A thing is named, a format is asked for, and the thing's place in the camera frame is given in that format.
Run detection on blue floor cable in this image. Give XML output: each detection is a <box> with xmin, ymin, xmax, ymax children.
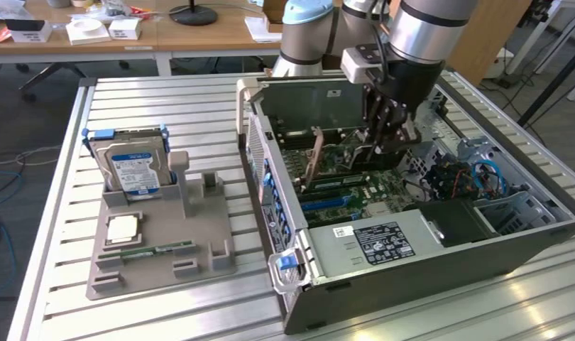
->
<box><xmin>0</xmin><ymin>156</ymin><xmax>19</xmax><ymax>303</ymax></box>

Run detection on white labelled box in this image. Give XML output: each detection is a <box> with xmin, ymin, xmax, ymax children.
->
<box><xmin>108</xmin><ymin>17</ymin><xmax>144</xmax><ymax>40</ymax></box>

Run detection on low metal disk bay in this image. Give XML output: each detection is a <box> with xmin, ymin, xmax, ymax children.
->
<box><xmin>474</xmin><ymin>190</ymin><xmax>556</xmax><ymax>238</ymax></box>

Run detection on black expansion slot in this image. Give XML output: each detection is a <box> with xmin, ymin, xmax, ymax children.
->
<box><xmin>296</xmin><ymin>190</ymin><xmax>348</xmax><ymax>200</ymax></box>

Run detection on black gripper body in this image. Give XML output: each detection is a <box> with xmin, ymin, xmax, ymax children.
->
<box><xmin>384</xmin><ymin>56</ymin><xmax>447</xmax><ymax>118</ymax></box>

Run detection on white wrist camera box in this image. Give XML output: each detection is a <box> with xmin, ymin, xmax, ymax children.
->
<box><xmin>340</xmin><ymin>44</ymin><xmax>387</xmax><ymax>85</ymax></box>

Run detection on black and white box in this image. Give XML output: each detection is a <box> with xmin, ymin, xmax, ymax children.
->
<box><xmin>5</xmin><ymin>19</ymin><xmax>53</xmax><ymax>43</ymax></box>

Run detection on NVIDIA graphics card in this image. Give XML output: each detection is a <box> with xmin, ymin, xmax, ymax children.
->
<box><xmin>304</xmin><ymin>126</ymin><xmax>404</xmax><ymax>186</ymax></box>

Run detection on dark arm cable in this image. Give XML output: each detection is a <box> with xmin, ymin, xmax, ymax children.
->
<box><xmin>367</xmin><ymin>0</ymin><xmax>398</xmax><ymax>85</ymax></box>

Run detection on green RAM stick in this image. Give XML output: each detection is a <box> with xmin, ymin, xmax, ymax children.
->
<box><xmin>309</xmin><ymin>172</ymin><xmax>369</xmax><ymax>193</ymax></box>
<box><xmin>99</xmin><ymin>240</ymin><xmax>195</xmax><ymax>259</ymax></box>

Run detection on silver CPU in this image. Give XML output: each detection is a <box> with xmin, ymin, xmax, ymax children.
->
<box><xmin>105</xmin><ymin>214</ymin><xmax>145</xmax><ymax>246</ymax></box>

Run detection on open grey PC case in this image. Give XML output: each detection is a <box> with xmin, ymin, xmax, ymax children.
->
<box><xmin>236</xmin><ymin>68</ymin><xmax>575</xmax><ymax>335</ymax></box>

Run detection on white floor unit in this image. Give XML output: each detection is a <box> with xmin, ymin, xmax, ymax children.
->
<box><xmin>483</xmin><ymin>48</ymin><xmax>516</xmax><ymax>81</ymax></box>

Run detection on blue wire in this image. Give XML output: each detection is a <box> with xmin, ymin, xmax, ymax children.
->
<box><xmin>472</xmin><ymin>158</ymin><xmax>510</xmax><ymax>200</ymax></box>

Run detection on hard disk with blue caddy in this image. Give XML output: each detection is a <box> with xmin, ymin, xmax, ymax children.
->
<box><xmin>81</xmin><ymin>124</ymin><xmax>171</xmax><ymax>200</ymax></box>

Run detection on black wire bundle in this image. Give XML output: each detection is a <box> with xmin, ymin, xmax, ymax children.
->
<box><xmin>403</xmin><ymin>161</ymin><xmax>459</xmax><ymax>204</ymax></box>

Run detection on grey power supply unit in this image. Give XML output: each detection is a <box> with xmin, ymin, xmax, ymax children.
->
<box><xmin>308</xmin><ymin>208</ymin><xmax>446</xmax><ymax>278</ymax></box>

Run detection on blue expansion slot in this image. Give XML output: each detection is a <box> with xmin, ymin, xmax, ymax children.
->
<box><xmin>299</xmin><ymin>196</ymin><xmax>353</xmax><ymax>213</ymax></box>

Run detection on black tripod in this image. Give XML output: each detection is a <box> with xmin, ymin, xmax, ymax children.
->
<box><xmin>516</xmin><ymin>0</ymin><xmax>575</xmax><ymax>129</ymax></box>

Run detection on brown cardboard box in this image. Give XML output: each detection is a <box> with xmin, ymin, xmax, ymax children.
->
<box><xmin>261</xmin><ymin>0</ymin><xmax>288</xmax><ymax>25</ymax></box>

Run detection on grey parts rack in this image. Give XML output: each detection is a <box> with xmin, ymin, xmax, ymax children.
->
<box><xmin>87</xmin><ymin>151</ymin><xmax>239</xmax><ymax>302</ymax></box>

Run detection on tall metal disk bay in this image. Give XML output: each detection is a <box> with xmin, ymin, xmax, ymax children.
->
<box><xmin>400</xmin><ymin>88</ymin><xmax>464</xmax><ymax>178</ymax></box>

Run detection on red wire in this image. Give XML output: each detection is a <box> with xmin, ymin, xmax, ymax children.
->
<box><xmin>450</xmin><ymin>169</ymin><xmax>467</xmax><ymax>200</ymax></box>

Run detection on wooden desk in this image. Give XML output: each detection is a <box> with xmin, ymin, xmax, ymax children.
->
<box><xmin>0</xmin><ymin>0</ymin><xmax>416</xmax><ymax>77</ymax></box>

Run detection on blue case latch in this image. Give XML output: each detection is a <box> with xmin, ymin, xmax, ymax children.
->
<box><xmin>276</xmin><ymin>247</ymin><xmax>301</xmax><ymax>274</ymax></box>

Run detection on black chair base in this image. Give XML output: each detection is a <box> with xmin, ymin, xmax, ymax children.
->
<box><xmin>16</xmin><ymin>62</ymin><xmax>88</xmax><ymax>103</ymax></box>

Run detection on black lamp base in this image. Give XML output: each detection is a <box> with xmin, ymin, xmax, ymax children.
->
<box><xmin>168</xmin><ymin>0</ymin><xmax>220</xmax><ymax>26</ymax></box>

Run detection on white boxes on desk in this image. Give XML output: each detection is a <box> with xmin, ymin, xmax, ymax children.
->
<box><xmin>64</xmin><ymin>19</ymin><xmax>112</xmax><ymax>46</ymax></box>

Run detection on metal socket cover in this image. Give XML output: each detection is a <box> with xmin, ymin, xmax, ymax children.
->
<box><xmin>341</xmin><ymin>128</ymin><xmax>371</xmax><ymax>146</ymax></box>

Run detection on white paper stack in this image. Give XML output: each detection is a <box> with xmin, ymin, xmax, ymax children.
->
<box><xmin>244</xmin><ymin>16</ymin><xmax>284</xmax><ymax>44</ymax></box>

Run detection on green motherboard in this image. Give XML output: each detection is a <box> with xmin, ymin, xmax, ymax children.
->
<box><xmin>272</xmin><ymin>119</ymin><xmax>414</xmax><ymax>228</ymax></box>

